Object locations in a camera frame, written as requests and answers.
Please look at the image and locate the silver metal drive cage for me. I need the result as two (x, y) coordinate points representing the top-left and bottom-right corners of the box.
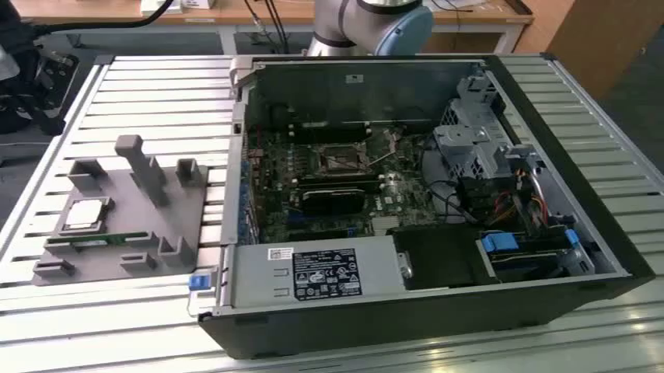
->
(433, 75), (520, 180)

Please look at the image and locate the black equipment stand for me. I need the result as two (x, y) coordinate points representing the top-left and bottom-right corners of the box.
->
(0, 0), (82, 137)

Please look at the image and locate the grey parts rack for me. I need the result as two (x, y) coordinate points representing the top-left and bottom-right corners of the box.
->
(31, 134), (211, 288)

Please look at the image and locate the CPU socket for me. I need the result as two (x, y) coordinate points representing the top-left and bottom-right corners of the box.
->
(314, 142), (373, 176)

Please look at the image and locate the silver CPU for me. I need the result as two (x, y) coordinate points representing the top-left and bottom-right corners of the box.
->
(60, 197), (114, 233)

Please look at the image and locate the black PC case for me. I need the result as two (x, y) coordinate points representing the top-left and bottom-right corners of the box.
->
(197, 53), (656, 361)

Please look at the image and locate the blue disk carrier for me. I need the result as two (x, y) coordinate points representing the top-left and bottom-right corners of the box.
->
(480, 231), (521, 258)

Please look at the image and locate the green RAM stick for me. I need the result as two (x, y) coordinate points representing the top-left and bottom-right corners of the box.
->
(44, 232), (151, 248)

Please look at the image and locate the thick black hose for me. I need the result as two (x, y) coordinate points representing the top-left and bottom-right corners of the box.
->
(31, 0), (178, 34)

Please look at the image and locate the coloured wire bundle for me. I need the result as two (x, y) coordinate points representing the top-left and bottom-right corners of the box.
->
(492, 170), (551, 230)

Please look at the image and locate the wooden desk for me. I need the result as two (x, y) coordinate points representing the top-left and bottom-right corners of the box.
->
(15, 0), (536, 55)

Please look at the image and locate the black plastic shroud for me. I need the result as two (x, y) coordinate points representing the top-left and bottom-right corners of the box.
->
(388, 225), (500, 291)

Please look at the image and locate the black graphics card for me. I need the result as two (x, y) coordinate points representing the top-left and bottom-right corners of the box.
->
(298, 188), (369, 215)

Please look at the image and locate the silver power supply with label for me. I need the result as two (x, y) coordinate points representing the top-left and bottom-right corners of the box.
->
(227, 235), (409, 310)

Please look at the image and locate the small silver heat sink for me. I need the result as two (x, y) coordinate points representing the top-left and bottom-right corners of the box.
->
(370, 217), (401, 236)

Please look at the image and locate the metal socket cover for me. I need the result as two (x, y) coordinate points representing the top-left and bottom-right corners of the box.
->
(381, 130), (404, 153)

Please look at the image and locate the brown wooden cabinet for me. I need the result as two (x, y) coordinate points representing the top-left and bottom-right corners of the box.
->
(544, 0), (664, 100)

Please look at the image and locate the black RAM slot bank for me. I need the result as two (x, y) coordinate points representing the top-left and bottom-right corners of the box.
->
(295, 175), (380, 192)

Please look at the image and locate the green motherboard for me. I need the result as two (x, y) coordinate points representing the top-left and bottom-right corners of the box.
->
(241, 124), (442, 246)

